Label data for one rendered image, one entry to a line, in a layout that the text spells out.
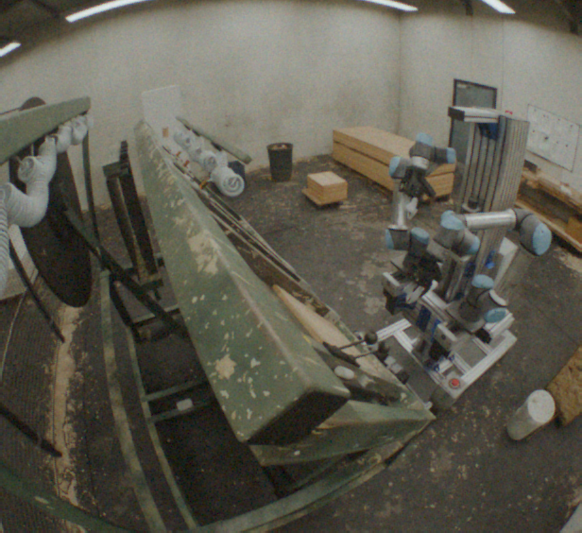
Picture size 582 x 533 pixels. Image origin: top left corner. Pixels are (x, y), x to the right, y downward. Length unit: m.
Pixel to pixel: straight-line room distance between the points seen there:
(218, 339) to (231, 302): 0.05
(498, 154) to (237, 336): 1.41
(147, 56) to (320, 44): 3.60
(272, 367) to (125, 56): 6.05
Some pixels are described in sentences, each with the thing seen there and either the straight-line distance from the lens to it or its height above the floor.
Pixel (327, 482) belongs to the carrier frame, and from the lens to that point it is 1.39.
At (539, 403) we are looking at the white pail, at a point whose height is 0.35.
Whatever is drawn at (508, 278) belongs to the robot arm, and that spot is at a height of 1.40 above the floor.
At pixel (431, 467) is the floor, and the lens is 2.36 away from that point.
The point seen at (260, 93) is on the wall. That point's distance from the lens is 6.45.
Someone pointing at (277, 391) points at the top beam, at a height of 1.90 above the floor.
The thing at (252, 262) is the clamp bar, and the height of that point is 1.48.
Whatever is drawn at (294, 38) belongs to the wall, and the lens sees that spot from 6.76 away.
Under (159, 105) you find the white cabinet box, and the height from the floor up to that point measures 1.80.
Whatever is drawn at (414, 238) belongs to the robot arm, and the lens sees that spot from 1.78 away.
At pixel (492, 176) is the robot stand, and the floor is 1.72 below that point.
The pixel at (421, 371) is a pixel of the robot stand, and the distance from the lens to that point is 2.42.
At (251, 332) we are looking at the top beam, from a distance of 0.32.
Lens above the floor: 2.15
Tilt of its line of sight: 33 degrees down
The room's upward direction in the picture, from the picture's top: 3 degrees counter-clockwise
